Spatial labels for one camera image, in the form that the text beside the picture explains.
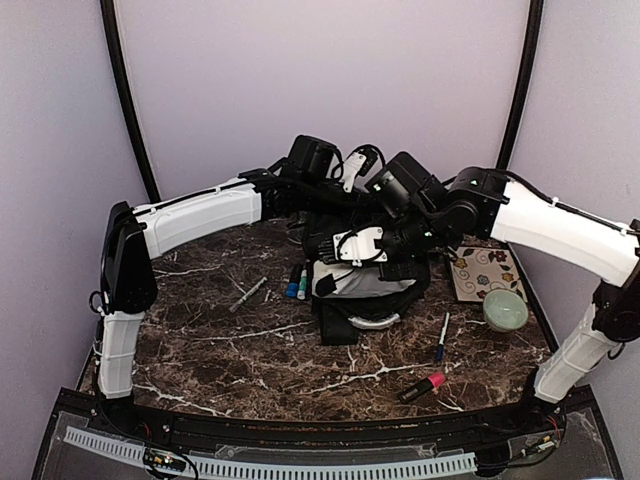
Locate black left frame post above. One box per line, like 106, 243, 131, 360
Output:
99, 0, 161, 203

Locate white pen with blue cap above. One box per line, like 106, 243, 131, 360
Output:
435, 312, 450, 362

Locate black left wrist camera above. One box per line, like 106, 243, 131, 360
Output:
288, 135, 338, 180

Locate black right frame post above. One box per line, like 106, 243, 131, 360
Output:
495, 0, 544, 170

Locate black front rail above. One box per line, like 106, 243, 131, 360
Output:
54, 389, 596, 456

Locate pink and black highlighter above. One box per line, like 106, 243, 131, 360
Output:
398, 372, 446, 404

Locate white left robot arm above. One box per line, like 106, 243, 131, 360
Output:
89, 146, 379, 436

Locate white green glue stick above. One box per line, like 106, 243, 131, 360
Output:
296, 268, 308, 300

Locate pale green ceramic bowl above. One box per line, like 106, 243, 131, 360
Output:
482, 289, 529, 333

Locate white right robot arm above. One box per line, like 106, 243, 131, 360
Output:
312, 164, 639, 434

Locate floral ceramic tile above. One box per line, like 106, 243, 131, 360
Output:
450, 246, 528, 303

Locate grey slotted cable duct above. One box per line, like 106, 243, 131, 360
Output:
62, 426, 478, 479

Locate black frame post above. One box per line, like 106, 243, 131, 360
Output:
99, 0, 161, 203
495, 0, 544, 170

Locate black student backpack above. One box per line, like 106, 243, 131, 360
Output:
302, 208, 431, 346

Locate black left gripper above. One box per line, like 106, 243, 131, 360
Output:
301, 177, 379, 223

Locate blue capped black marker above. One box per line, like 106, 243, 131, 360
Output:
285, 264, 303, 298

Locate white pencil pouch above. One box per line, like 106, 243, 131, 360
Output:
311, 261, 416, 299

